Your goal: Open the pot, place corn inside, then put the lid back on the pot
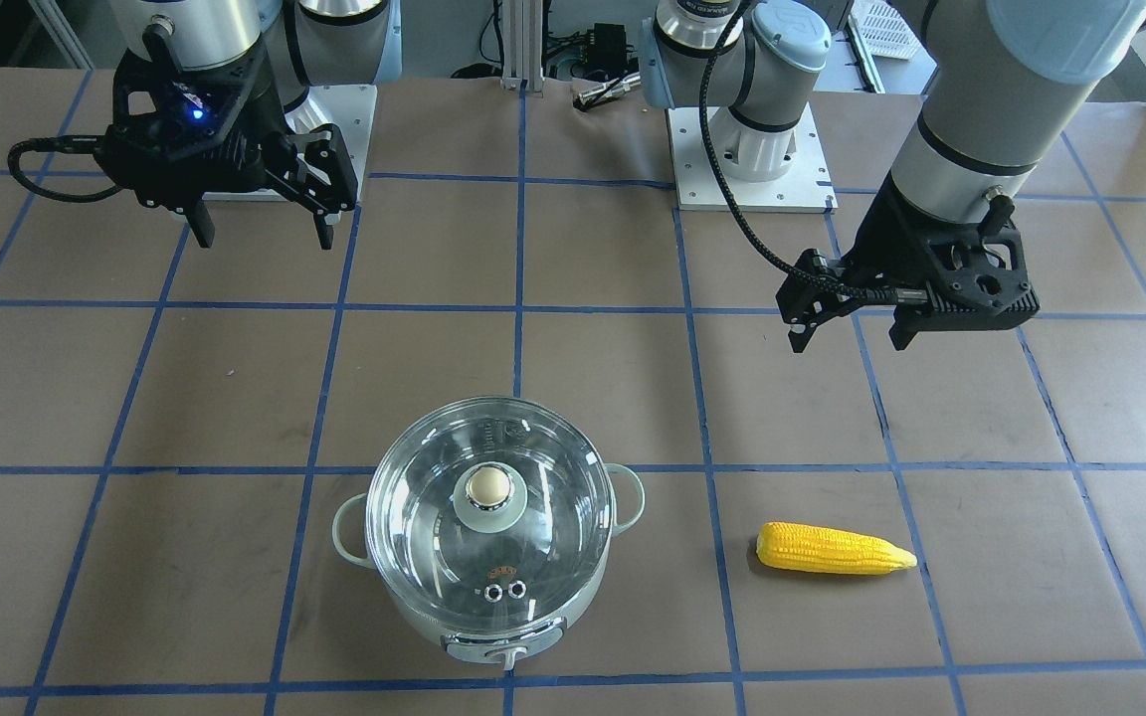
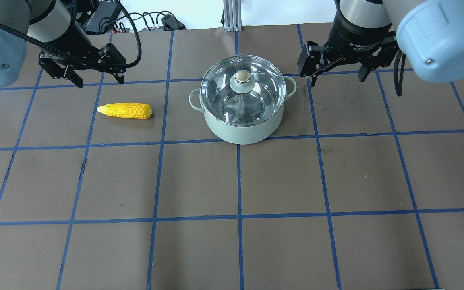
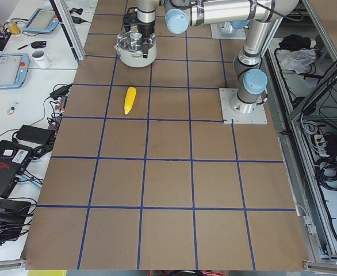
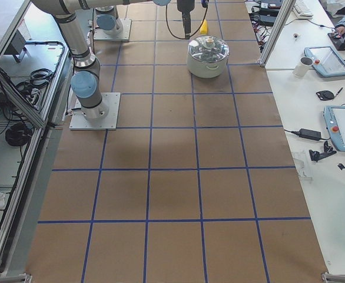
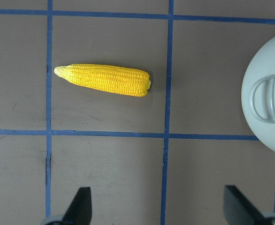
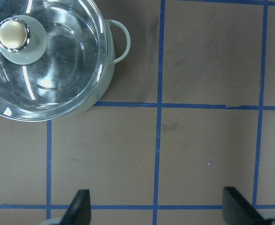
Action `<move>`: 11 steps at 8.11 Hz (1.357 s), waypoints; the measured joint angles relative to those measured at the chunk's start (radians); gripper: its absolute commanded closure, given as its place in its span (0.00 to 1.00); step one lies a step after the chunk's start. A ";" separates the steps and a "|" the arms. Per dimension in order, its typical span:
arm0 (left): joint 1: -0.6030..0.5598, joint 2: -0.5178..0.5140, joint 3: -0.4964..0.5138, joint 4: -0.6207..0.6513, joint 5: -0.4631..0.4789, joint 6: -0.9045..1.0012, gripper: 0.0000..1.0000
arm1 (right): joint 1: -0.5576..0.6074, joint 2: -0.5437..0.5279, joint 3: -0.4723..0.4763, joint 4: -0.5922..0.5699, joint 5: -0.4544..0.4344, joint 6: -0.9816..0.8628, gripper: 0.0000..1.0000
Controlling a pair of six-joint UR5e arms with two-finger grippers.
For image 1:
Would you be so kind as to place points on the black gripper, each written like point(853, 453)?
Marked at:
point(879, 247)
point(257, 119)

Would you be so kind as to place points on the yellow corn cob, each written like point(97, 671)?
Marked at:
point(825, 550)

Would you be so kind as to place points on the glass pot lid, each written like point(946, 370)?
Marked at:
point(489, 517)

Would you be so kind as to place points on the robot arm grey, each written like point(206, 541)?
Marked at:
point(309, 43)
point(1010, 76)

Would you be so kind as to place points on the pale green electric pot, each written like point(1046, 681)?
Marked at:
point(489, 537)

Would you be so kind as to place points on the white plastic basket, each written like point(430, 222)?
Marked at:
point(883, 31)

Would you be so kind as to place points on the black power adapter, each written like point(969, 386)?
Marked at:
point(607, 46)

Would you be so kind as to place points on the aluminium profile post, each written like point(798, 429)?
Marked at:
point(523, 36)

